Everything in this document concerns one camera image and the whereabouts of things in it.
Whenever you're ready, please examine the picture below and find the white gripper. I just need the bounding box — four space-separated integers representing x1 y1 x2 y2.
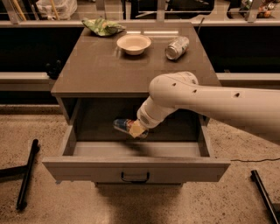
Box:
129 101 164 138

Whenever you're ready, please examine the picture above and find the blue silver redbull can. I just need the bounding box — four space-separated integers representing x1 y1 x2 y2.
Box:
113 119 149 138

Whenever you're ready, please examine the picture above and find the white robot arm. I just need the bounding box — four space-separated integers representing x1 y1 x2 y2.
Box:
129 72 280 142

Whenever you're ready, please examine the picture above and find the open grey top drawer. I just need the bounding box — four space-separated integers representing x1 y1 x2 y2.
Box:
43 127 230 185

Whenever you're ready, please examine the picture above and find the silver green soda can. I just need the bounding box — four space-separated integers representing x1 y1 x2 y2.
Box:
165 36 189 60

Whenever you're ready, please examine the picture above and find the white paper bowl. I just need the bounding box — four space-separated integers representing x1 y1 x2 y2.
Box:
116 34 151 55

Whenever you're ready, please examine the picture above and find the black object on ledge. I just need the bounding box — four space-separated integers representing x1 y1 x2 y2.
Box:
45 60 61 80

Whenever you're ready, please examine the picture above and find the green chip bag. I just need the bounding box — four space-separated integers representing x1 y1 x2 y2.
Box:
82 17 126 37

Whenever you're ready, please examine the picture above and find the black stand leg left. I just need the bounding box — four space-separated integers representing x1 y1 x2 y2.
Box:
0 139 40 211

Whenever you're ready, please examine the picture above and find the black stand leg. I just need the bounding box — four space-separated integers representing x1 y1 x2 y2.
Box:
0 139 40 211
251 170 280 224

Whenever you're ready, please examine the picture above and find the black stand leg right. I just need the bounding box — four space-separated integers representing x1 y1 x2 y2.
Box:
251 170 280 224

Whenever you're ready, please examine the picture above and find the white plastic bag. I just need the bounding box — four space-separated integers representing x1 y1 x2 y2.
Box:
36 0 78 20

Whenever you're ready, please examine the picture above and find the black drawer handle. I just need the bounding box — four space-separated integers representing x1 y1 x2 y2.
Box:
121 172 150 184

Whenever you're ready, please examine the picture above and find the black cable on floor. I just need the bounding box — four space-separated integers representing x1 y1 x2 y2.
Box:
230 157 280 163

